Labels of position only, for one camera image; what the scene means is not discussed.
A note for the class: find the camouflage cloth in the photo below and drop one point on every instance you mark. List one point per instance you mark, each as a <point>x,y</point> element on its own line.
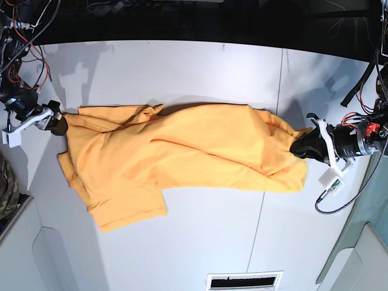
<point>9,189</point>

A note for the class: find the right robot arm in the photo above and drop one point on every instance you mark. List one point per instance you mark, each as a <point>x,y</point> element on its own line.
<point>21,24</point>

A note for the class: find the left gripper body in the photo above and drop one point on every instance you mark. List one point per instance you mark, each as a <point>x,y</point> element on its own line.
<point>346,141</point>

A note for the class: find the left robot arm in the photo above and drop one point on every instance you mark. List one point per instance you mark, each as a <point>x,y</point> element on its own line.
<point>379,64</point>

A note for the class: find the white right bin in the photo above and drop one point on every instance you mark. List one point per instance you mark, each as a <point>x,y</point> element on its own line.
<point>363,267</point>

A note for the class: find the white left bin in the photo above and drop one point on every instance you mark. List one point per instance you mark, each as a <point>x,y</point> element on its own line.
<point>33,256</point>

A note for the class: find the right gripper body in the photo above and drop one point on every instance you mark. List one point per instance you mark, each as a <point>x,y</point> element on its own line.
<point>24,103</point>

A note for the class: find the white floor vent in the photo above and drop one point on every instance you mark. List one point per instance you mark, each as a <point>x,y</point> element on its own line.
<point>244,281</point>

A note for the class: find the yellow t-shirt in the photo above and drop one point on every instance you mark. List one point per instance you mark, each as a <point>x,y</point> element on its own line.
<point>120,159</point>

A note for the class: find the white bin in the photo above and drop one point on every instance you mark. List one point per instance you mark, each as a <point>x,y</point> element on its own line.
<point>363,267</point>
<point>33,256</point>

